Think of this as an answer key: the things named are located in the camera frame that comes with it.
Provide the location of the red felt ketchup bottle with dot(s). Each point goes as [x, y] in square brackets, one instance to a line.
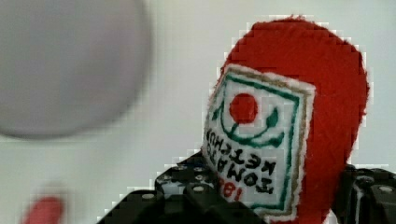
[283, 119]

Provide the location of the large grey round plate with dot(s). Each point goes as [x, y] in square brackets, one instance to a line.
[70, 65]

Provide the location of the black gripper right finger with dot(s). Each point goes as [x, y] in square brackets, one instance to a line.
[366, 196]

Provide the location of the large red strawberry toy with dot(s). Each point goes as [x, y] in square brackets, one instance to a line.
[46, 210]

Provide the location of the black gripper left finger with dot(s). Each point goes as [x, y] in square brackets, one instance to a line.
[187, 193]

